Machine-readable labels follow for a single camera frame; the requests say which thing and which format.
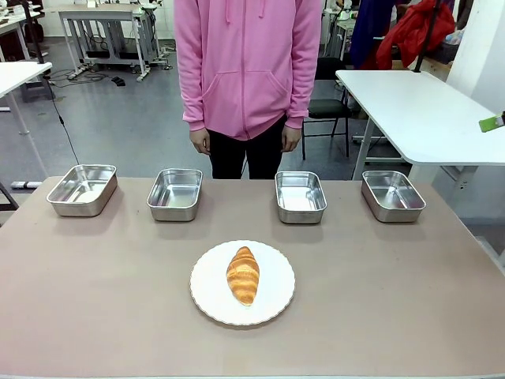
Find rectangular steel container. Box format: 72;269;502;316
46;163;118;218
146;168;204;223
361;170;427;224
274;171;328;225

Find golden croissant bread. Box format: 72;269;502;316
226;246;260;307

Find person's left hand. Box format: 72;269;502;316
281;125;302;153

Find person's right hand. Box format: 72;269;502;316
189;128;211;156

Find white side table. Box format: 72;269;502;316
335;69;505;182

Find red jacket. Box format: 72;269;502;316
376;0;456;71

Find blue hanging garment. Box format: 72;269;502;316
349;0;399;70

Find black chair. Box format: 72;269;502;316
301;56;351;160

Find person in pink hoodie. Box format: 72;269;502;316
173;0;324;181

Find white scalloped plate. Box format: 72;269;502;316
189;239;297;327

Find grey workbench on casters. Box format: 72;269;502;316
58;4;152;83

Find white power strip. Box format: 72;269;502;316
66;62;92;81

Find black stand pole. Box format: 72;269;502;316
21;0;47;65

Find white desk with round leg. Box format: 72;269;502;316
0;61;54;178

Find black camera pole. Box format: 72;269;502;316
411;0;441;74

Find black hanging cable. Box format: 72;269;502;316
42;74;81;166

